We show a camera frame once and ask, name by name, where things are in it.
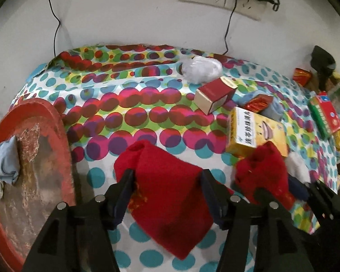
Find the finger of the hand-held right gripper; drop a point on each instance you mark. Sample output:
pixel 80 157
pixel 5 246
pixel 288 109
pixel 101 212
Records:
pixel 263 195
pixel 298 188

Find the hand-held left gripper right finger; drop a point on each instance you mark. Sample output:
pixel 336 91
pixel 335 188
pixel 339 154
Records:
pixel 215 204

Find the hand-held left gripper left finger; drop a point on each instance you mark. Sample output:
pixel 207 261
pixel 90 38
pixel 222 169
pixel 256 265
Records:
pixel 121 204

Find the red sock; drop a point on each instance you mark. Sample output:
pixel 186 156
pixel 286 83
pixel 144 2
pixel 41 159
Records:
pixel 260 170
pixel 164 192

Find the yellow cardboard box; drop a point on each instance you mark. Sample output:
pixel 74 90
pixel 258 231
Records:
pixel 252 136

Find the light blue sock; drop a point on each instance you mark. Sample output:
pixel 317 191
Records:
pixel 274 112

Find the red plastic basin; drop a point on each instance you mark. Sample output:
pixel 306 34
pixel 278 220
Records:
pixel 39 175

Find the red foil packet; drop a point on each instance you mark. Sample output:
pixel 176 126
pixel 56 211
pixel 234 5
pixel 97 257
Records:
pixel 257 103

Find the red and green box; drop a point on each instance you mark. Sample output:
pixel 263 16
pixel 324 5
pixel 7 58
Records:
pixel 325 113

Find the polka dot tablecloth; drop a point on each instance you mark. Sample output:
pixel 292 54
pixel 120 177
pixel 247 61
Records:
pixel 116 113

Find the red snack packet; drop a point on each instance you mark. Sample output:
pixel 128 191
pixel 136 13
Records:
pixel 301 76

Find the dark red cardboard box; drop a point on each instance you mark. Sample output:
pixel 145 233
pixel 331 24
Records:
pixel 215 90

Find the blue and white sock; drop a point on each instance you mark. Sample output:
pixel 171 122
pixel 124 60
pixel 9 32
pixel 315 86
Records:
pixel 7 161

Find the black plastic object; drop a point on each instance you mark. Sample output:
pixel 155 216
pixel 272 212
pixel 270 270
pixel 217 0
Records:
pixel 322 59

